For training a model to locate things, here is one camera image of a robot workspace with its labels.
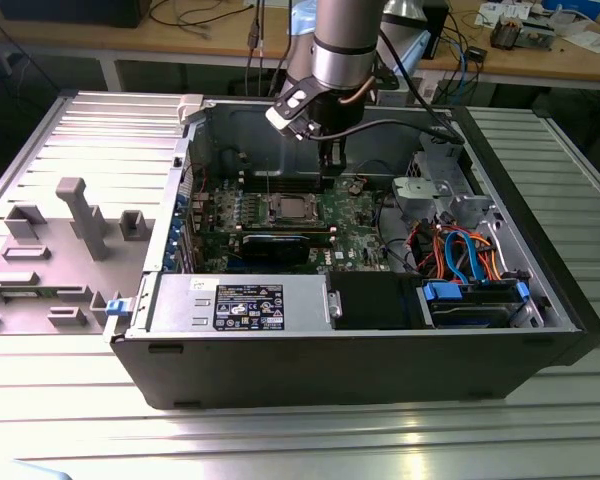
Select silver square CPU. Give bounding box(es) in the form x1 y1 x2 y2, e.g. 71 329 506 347
278 197 315 220

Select CPU socket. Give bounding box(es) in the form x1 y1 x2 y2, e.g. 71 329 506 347
262 191 326 225

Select silver drive cage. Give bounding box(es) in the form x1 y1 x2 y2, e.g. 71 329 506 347
392 124 497 222

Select green motherboard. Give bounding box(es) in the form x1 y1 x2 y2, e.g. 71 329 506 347
189 169 397 274

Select black upright box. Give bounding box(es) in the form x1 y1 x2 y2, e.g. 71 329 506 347
421 0 451 61

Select black graphics card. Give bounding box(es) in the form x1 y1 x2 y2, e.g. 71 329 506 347
239 230 311 267

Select beige case latch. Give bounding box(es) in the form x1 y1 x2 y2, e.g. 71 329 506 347
176 94 207 127

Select wooden workbench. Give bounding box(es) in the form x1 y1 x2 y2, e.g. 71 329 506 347
0 0 600 92

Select small brown electronic device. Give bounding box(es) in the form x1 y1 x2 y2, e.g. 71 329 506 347
489 14 522 51

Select hard disk in blue carrier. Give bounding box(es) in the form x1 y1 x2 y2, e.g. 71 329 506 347
417 279 531 329

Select silver power supply unit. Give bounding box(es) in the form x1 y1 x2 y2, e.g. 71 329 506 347
147 273 331 334

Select black open PC case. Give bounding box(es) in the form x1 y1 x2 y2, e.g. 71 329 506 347
108 94 600 411

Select white paper sheets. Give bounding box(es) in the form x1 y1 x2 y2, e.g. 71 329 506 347
563 27 600 54

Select black box on workbench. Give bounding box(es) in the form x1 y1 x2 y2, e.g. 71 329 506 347
0 0 144 29

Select grey parts rack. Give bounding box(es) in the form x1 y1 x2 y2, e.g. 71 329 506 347
0 177 156 336

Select green RAM stick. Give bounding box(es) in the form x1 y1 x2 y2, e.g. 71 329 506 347
0 287 62 302

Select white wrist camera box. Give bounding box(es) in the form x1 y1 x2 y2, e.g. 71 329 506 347
264 77 322 142

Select black camera cable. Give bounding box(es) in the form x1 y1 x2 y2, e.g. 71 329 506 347
307 29 467 147

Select black bracketed wrist camera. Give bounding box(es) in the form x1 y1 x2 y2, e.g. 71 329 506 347
370 64 400 94

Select blue bench cable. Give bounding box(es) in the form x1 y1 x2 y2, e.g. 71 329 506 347
455 39 476 92

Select red wire bundle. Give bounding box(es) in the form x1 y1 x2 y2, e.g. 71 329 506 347
405 221 437 274

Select blue wire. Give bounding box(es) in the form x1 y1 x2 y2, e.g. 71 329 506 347
443 228 487 284

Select orange wire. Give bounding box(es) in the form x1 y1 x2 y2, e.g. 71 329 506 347
429 224 507 282

